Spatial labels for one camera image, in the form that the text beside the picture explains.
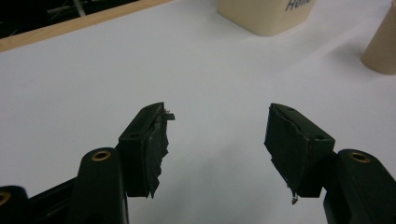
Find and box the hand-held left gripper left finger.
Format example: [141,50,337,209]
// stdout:
[66,102,176,224]

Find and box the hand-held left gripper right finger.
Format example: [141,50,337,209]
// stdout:
[263,103,396,224]

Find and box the cream square container with lettering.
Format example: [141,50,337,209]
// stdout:
[217,0,318,37]

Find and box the beige cylindrical cup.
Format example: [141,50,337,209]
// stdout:
[361,3,396,76]

